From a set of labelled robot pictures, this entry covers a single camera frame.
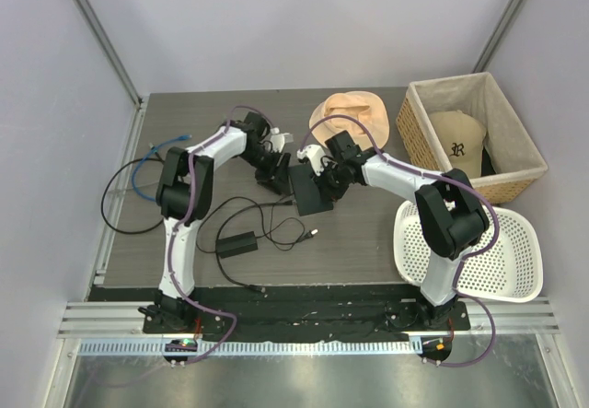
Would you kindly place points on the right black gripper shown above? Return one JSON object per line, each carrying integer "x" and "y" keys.
{"x": 329, "y": 193}

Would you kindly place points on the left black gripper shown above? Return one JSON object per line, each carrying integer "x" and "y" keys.
{"x": 276, "y": 177}

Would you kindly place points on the black network switch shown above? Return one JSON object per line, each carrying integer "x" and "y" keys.
{"x": 307, "y": 197}

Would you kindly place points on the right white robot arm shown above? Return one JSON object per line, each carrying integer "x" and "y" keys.
{"x": 450, "y": 212}

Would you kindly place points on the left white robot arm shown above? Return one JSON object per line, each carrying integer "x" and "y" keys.
{"x": 185, "y": 192}

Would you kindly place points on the peach bucket hat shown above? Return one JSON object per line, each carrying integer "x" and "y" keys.
{"x": 361, "y": 113}

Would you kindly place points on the black power adapter brick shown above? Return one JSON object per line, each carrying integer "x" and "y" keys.
{"x": 236, "y": 245}

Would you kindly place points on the beige baseball cap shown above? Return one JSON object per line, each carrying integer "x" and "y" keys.
{"x": 462, "y": 139}

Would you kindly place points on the wicker basket with liner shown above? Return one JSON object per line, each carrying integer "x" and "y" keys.
{"x": 510, "y": 159}

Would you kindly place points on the white perforated plastic basket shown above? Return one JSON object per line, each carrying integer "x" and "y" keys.
{"x": 511, "y": 270}

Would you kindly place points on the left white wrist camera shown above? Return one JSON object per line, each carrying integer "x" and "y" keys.
{"x": 278, "y": 139}

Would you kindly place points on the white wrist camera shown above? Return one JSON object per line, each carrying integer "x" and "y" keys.
{"x": 278, "y": 139}
{"x": 312, "y": 155}

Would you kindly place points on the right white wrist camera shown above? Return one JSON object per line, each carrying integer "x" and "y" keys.
{"x": 312, "y": 155}

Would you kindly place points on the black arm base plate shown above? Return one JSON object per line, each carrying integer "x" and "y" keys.
{"x": 303, "y": 314}

